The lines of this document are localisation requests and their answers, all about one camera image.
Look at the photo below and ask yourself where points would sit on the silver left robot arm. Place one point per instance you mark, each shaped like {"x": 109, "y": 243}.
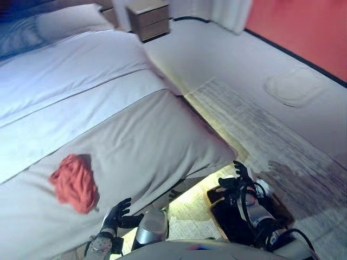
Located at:
{"x": 101, "y": 246}

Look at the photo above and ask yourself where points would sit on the grey striped rug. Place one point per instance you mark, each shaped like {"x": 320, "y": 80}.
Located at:
{"x": 271, "y": 135}

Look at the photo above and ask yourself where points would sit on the white pleated curtain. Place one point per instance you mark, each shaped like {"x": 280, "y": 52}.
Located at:
{"x": 230, "y": 13}

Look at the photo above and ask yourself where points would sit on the white duvet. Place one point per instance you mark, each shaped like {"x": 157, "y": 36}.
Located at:
{"x": 81, "y": 75}

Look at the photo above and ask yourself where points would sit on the white oval floor mat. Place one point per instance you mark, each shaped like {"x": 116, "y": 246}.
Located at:
{"x": 294, "y": 86}

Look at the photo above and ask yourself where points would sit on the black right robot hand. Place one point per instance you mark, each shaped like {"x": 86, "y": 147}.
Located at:
{"x": 241, "y": 182}

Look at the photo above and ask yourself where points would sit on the brown bed frame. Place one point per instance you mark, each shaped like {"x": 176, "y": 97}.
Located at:
{"x": 176, "y": 195}

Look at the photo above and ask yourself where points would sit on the brown two-drawer nightstand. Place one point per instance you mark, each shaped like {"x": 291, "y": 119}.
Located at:
{"x": 149, "y": 19}

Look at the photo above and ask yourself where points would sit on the beige bed runner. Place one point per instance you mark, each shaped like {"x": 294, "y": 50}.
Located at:
{"x": 151, "y": 146}

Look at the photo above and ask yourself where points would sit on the grey robot left leg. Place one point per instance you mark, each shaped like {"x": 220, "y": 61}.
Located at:
{"x": 151, "y": 227}

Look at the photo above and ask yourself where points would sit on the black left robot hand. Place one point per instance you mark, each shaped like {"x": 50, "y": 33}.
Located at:
{"x": 119, "y": 216}

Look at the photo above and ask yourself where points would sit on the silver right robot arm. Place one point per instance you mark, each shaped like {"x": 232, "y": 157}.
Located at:
{"x": 260, "y": 216}

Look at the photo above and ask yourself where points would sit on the white pillow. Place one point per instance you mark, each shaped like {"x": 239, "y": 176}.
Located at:
{"x": 70, "y": 20}

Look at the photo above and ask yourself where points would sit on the red garment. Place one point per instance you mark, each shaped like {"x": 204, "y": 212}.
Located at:
{"x": 77, "y": 184}

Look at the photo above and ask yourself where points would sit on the grey robot torso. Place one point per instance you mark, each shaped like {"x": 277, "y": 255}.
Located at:
{"x": 203, "y": 250}

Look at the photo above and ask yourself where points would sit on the striped patterned cushion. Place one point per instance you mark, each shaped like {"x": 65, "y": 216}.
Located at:
{"x": 16, "y": 35}

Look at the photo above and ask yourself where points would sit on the brown laundry basket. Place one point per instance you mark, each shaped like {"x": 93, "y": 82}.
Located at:
{"x": 282, "y": 211}

